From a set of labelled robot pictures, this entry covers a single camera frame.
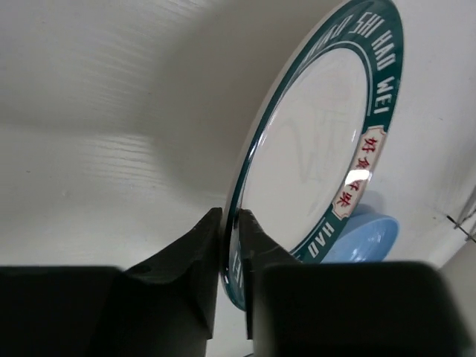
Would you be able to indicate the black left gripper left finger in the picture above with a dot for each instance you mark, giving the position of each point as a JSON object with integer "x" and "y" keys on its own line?
{"x": 162, "y": 306}

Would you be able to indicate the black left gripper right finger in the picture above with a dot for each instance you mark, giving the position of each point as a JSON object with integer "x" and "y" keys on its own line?
{"x": 344, "y": 309}

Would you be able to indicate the blue plastic plate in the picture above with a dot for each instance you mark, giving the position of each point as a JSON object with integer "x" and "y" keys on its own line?
{"x": 368, "y": 236}

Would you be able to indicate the green rimmed white plate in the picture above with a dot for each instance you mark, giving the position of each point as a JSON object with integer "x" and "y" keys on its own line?
{"x": 317, "y": 137}

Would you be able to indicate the black wire dish rack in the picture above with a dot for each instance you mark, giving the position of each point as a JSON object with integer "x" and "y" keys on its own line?
{"x": 465, "y": 221}

